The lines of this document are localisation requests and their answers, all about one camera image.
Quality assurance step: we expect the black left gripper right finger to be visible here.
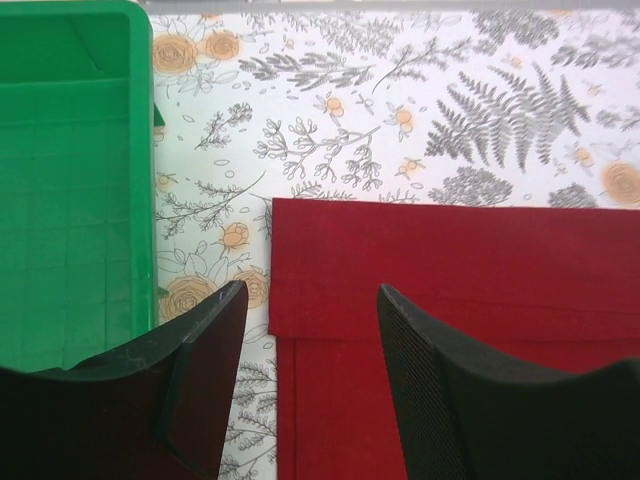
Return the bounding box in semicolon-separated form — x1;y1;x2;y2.
377;284;639;479

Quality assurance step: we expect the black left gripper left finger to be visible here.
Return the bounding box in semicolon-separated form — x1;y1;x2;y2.
1;281;248;479

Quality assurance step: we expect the red t shirt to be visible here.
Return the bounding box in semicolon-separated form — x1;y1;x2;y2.
269;198;639;479

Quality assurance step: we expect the green plastic tray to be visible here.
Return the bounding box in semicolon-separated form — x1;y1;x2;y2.
1;1;157;372

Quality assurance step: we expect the floral patterned table mat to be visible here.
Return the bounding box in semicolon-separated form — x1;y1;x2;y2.
152;6;639;479

